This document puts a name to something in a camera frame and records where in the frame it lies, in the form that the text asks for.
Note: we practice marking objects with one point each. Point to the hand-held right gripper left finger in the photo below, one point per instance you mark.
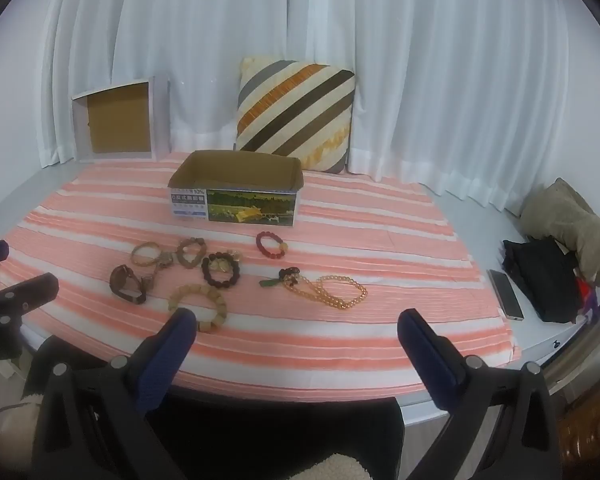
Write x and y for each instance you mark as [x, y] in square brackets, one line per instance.
[164, 365]

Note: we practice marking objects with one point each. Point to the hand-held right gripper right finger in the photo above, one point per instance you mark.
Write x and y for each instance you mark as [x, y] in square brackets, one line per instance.
[427, 357]

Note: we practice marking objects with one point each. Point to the brown wristwatch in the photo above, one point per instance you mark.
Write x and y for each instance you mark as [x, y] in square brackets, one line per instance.
[122, 282]

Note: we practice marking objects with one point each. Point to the metal pendant charm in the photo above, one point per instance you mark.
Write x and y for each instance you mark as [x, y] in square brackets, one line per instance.
[164, 260]

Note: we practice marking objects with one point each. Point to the dark beads with green tassel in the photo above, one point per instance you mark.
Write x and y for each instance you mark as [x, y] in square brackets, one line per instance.
[285, 275]

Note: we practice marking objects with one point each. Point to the printed cardboard box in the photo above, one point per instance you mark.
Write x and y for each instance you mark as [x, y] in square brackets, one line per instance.
[252, 207]

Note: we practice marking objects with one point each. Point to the smartphone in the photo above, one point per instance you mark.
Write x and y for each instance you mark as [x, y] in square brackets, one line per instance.
[505, 294]

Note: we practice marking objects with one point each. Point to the pink striped blanket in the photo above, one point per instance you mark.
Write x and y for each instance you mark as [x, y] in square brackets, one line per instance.
[380, 250]

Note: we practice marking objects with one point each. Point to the small gold ornament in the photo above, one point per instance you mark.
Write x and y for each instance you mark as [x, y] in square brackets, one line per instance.
[233, 255]

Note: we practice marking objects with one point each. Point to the black folded cloth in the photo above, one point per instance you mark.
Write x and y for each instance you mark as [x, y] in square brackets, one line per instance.
[545, 280]

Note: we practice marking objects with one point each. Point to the white cardboard box lid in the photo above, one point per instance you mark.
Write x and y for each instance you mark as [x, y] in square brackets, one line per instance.
[120, 117]

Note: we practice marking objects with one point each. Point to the beige plush cloth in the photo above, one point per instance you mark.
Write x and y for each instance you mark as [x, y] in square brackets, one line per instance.
[570, 220]

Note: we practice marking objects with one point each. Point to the striped pillow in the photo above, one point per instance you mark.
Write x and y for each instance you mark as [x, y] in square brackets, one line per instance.
[295, 110]

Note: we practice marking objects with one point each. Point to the white curtain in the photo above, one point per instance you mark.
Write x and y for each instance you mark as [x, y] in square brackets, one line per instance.
[430, 60]

